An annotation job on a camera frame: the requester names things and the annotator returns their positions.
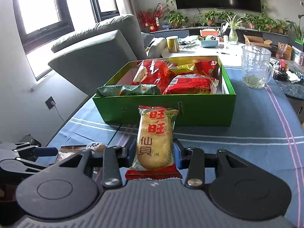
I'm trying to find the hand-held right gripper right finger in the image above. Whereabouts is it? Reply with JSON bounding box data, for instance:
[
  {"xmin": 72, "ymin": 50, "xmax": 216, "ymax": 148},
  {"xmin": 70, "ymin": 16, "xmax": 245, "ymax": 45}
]
[{"xmin": 173, "ymin": 138, "xmax": 250, "ymax": 188}]

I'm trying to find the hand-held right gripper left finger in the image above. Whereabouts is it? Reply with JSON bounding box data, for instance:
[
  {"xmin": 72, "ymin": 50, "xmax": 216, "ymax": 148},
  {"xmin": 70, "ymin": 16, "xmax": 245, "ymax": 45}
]
[{"xmin": 56, "ymin": 139, "xmax": 138, "ymax": 188}]

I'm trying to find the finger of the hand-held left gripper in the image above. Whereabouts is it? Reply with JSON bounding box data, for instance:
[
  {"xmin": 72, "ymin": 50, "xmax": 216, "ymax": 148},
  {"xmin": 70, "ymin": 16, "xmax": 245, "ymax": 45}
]
[
  {"xmin": 0, "ymin": 142, "xmax": 59, "ymax": 178},
  {"xmin": 20, "ymin": 135, "xmax": 42, "ymax": 148}
]

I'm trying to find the rice cracker snack packet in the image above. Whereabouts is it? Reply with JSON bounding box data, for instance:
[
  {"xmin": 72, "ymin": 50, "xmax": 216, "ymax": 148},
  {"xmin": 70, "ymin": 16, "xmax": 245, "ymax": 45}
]
[{"xmin": 125, "ymin": 105, "xmax": 183, "ymax": 180}]

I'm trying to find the clear brown snack packet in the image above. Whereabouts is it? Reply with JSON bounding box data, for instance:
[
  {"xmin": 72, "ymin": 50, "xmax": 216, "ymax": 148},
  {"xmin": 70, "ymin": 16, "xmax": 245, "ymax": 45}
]
[{"xmin": 57, "ymin": 145, "xmax": 87, "ymax": 164}]

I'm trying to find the green cardboard box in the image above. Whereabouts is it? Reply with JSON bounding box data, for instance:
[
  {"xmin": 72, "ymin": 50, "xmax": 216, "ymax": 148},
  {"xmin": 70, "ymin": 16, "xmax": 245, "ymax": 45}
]
[{"xmin": 92, "ymin": 55, "xmax": 237, "ymax": 127}]

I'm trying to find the brown and white snack packet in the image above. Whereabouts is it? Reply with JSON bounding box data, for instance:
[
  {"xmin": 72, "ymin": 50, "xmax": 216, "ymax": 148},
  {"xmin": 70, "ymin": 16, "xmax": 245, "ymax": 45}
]
[{"xmin": 87, "ymin": 142, "xmax": 106, "ymax": 154}]

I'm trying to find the blue striped tablecloth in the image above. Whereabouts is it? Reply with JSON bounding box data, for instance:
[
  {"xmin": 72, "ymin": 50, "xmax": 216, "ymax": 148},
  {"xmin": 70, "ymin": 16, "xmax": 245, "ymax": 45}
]
[{"xmin": 46, "ymin": 65, "xmax": 304, "ymax": 228}]

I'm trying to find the green snack packet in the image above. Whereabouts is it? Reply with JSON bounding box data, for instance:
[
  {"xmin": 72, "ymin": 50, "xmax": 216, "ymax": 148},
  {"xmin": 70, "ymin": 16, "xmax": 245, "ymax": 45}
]
[{"xmin": 97, "ymin": 84, "xmax": 162, "ymax": 97}]

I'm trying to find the red noodle snack packet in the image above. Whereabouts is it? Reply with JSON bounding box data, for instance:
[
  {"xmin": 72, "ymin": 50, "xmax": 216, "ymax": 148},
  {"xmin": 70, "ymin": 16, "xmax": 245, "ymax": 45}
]
[{"xmin": 163, "ymin": 74, "xmax": 219, "ymax": 95}]

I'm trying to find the large red snack packet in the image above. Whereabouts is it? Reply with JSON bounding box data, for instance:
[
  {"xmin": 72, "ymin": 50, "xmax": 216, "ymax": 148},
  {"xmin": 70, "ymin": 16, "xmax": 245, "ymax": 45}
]
[{"xmin": 131, "ymin": 59, "xmax": 177, "ymax": 93}]

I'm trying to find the yellow snack packet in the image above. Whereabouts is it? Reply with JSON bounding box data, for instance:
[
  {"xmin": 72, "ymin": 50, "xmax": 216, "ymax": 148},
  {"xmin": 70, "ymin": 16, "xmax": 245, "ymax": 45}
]
[{"xmin": 167, "ymin": 63, "xmax": 199, "ymax": 75}]

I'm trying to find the small red snack packet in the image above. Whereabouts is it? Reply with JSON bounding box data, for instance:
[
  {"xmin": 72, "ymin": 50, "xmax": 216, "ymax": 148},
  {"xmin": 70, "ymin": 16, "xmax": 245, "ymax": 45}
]
[{"xmin": 195, "ymin": 60, "xmax": 219, "ymax": 78}]

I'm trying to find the white round table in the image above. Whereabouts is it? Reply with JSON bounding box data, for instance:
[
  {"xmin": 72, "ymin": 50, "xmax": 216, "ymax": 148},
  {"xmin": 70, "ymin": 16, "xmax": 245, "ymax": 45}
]
[{"xmin": 161, "ymin": 38, "xmax": 247, "ymax": 59}]

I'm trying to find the grey sofa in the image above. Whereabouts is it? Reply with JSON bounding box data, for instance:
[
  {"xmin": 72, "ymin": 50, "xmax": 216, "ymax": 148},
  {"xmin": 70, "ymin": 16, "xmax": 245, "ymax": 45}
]
[{"xmin": 48, "ymin": 14, "xmax": 167, "ymax": 95}]

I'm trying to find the yellow can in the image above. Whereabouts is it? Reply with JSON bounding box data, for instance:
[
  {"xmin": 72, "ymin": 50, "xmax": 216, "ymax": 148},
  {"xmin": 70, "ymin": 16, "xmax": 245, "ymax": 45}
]
[{"xmin": 166, "ymin": 36, "xmax": 180, "ymax": 53}]

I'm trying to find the blue plastic basket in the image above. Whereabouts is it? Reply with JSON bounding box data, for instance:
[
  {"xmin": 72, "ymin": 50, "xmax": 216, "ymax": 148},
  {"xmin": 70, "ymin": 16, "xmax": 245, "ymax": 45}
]
[{"xmin": 198, "ymin": 38, "xmax": 219, "ymax": 47}]

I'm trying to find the clear glass pitcher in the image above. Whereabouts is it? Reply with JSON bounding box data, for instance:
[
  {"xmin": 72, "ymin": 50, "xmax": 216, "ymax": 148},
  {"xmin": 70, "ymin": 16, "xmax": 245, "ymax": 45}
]
[{"xmin": 241, "ymin": 45, "xmax": 273, "ymax": 89}]

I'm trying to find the grey television cabinet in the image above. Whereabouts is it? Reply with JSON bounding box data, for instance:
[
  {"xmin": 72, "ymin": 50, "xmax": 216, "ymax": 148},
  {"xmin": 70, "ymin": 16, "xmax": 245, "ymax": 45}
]
[{"xmin": 140, "ymin": 25, "xmax": 289, "ymax": 43}]

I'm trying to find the pink box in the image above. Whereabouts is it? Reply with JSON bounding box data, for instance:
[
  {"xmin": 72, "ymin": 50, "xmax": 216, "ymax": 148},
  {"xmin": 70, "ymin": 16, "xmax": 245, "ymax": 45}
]
[{"xmin": 199, "ymin": 29, "xmax": 220, "ymax": 36}]

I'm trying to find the dark marble round table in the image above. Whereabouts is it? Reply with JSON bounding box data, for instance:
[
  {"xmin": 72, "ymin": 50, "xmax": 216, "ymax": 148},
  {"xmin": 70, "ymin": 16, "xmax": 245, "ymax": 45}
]
[{"xmin": 271, "ymin": 59, "xmax": 304, "ymax": 100}]

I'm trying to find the spider plant in glass vase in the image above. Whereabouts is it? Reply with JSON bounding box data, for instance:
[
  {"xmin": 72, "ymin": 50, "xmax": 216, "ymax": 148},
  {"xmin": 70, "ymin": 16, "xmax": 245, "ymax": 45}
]
[{"xmin": 222, "ymin": 14, "xmax": 245, "ymax": 42}]

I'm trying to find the potted green plant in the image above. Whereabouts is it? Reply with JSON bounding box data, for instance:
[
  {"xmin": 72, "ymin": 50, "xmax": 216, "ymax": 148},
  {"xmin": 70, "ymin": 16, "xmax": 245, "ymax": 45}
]
[
  {"xmin": 203, "ymin": 10, "xmax": 220, "ymax": 26},
  {"xmin": 275, "ymin": 19, "xmax": 288, "ymax": 34},
  {"xmin": 260, "ymin": 17, "xmax": 277, "ymax": 32},
  {"xmin": 243, "ymin": 13, "xmax": 262, "ymax": 30},
  {"xmin": 164, "ymin": 10, "xmax": 188, "ymax": 28},
  {"xmin": 218, "ymin": 11, "xmax": 234, "ymax": 25}
]

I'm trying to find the red flower decoration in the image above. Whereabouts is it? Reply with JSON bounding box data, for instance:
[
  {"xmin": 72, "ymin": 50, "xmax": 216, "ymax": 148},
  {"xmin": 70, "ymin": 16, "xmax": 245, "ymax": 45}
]
[{"xmin": 136, "ymin": 3, "xmax": 168, "ymax": 32}]

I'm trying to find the open brown cardboard box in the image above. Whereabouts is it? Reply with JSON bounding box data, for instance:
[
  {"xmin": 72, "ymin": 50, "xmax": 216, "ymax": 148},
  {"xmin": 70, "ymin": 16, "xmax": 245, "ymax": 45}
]
[{"xmin": 243, "ymin": 34, "xmax": 273, "ymax": 50}]

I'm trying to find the clear storage bin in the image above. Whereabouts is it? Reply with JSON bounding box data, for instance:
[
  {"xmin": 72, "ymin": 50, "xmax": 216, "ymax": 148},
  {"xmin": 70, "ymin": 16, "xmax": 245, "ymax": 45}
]
[{"xmin": 291, "ymin": 45, "xmax": 304, "ymax": 66}]

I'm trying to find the grey power cable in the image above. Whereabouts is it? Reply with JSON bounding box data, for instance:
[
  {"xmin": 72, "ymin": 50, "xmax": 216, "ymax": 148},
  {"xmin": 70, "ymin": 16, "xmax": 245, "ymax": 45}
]
[{"xmin": 53, "ymin": 103, "xmax": 67, "ymax": 124}]

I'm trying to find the wall socket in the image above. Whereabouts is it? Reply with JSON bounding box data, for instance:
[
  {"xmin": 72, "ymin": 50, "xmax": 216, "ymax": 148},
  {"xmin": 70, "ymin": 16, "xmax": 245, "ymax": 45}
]
[{"xmin": 45, "ymin": 96, "xmax": 56, "ymax": 110}]

